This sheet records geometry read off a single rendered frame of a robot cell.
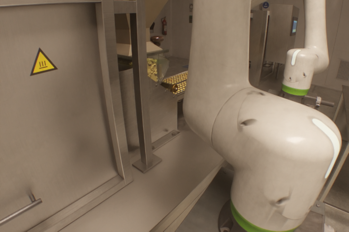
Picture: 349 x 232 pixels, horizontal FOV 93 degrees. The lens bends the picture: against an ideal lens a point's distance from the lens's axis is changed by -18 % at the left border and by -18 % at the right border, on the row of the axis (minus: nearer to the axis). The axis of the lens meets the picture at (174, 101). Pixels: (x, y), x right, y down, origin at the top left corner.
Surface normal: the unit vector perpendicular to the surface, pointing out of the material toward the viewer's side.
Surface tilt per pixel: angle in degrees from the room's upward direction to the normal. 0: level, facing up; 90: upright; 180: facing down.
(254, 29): 90
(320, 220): 0
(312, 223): 0
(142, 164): 0
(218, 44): 87
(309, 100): 81
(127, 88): 90
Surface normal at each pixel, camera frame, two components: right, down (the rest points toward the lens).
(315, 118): 0.13, -0.85
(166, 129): 0.76, 0.26
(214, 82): -0.30, 0.29
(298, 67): -0.62, 0.32
